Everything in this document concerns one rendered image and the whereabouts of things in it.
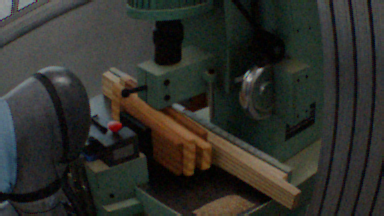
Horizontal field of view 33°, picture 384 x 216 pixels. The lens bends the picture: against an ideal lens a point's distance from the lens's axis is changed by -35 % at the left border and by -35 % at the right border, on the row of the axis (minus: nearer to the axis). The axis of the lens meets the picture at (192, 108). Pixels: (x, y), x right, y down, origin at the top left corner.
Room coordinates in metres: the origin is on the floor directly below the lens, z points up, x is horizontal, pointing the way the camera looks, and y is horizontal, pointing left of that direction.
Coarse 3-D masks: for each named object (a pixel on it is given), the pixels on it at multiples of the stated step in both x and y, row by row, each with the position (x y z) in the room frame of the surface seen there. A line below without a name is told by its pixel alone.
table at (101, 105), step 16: (96, 112) 1.75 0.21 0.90; (160, 176) 1.49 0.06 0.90; (176, 176) 1.49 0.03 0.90; (192, 176) 1.49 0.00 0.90; (208, 176) 1.49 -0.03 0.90; (224, 176) 1.48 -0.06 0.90; (144, 192) 1.42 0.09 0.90; (160, 192) 1.42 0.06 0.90; (176, 192) 1.43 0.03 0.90; (192, 192) 1.43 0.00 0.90; (208, 192) 1.42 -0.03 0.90; (224, 192) 1.42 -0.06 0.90; (240, 192) 1.41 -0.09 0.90; (256, 192) 1.41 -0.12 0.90; (96, 208) 1.41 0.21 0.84; (112, 208) 1.38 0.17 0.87; (128, 208) 1.40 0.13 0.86; (144, 208) 1.43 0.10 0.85; (160, 208) 1.38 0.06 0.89; (176, 208) 1.36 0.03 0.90; (192, 208) 1.36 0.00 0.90; (256, 208) 1.34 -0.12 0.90; (272, 208) 1.36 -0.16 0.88
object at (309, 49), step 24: (264, 0) 1.65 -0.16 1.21; (312, 0) 1.76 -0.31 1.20; (264, 24) 1.66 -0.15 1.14; (288, 48) 1.68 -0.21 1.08; (312, 48) 1.74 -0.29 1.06; (312, 72) 1.73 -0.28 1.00; (216, 96) 1.80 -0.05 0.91; (312, 96) 1.73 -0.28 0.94; (216, 120) 1.80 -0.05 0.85; (240, 120) 1.73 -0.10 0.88; (264, 120) 1.67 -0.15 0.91; (264, 144) 1.67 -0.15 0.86; (288, 144) 1.68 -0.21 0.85
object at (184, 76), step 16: (192, 48) 1.68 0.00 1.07; (144, 64) 1.62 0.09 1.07; (160, 64) 1.61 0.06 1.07; (176, 64) 1.61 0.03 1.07; (192, 64) 1.61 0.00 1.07; (208, 64) 1.63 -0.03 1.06; (144, 80) 1.59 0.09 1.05; (160, 80) 1.57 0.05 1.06; (176, 80) 1.59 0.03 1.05; (192, 80) 1.61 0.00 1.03; (144, 96) 1.60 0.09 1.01; (160, 96) 1.57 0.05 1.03; (176, 96) 1.59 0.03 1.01; (192, 96) 1.61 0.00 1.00
